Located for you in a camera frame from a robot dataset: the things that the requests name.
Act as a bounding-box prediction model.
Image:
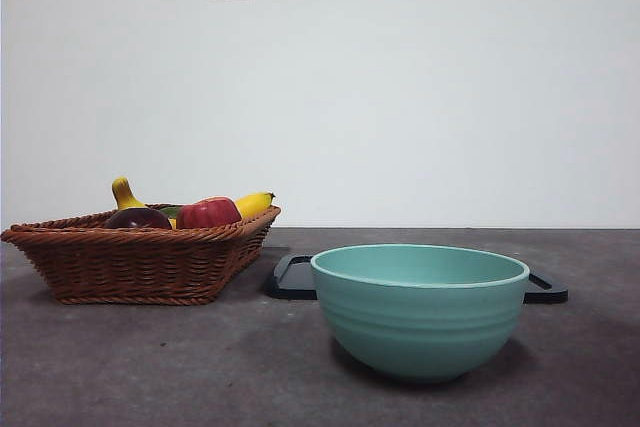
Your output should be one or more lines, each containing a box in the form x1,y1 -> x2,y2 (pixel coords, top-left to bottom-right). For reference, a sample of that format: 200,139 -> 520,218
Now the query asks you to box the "dark purple plum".
103,206 -> 174,230

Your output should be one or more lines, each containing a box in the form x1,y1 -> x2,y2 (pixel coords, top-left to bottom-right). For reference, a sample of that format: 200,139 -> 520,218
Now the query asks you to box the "teal ceramic bowl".
309,243 -> 530,384

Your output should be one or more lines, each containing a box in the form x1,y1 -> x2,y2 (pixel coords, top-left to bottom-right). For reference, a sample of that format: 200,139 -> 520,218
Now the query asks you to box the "red ribbed pepper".
175,196 -> 243,229

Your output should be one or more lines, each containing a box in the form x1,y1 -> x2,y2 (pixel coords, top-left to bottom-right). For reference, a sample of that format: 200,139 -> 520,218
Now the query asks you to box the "yellow banana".
110,176 -> 277,228

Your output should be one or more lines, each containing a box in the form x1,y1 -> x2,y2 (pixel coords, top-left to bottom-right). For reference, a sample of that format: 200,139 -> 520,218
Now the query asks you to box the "black rectangular tray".
263,253 -> 571,304

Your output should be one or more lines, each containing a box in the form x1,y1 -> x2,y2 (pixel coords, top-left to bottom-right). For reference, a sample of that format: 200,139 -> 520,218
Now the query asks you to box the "brown wicker basket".
0,203 -> 282,306

